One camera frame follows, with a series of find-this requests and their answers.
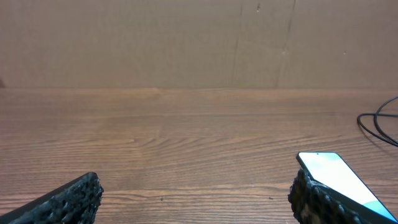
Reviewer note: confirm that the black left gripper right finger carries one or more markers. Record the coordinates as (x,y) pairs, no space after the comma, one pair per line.
(311,204)

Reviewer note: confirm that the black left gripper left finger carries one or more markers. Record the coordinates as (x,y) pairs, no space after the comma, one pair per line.
(73,203)

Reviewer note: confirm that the blue Samsung Galaxy smartphone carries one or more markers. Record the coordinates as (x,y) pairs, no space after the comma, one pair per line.
(343,184)

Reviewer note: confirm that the brown cardboard backdrop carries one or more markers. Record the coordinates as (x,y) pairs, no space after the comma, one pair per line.
(199,44)

